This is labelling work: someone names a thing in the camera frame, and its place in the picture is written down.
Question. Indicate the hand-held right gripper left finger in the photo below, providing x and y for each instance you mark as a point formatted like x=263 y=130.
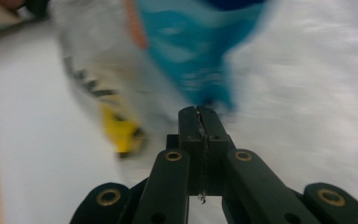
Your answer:
x=190 y=130

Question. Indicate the translucent white plastic bag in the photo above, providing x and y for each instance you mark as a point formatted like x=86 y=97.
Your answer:
x=307 y=62

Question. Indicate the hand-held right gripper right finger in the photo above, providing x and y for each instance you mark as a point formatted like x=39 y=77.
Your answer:
x=215 y=127

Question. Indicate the blue food packet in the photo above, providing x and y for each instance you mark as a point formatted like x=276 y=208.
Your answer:
x=192 y=46

